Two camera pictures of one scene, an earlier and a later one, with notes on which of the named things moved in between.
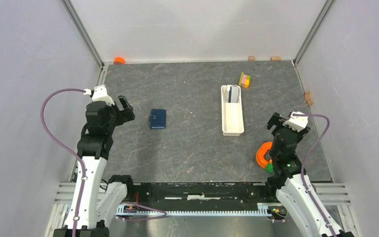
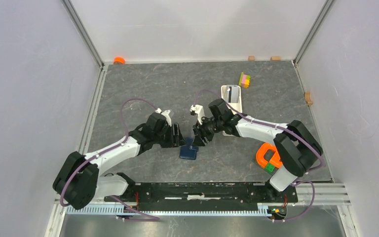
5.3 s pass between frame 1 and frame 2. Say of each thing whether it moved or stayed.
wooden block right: stayed
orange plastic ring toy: stayed
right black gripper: moved
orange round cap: stayed
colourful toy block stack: stayed
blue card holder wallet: moved
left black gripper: moved
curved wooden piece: stayed
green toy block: stayed
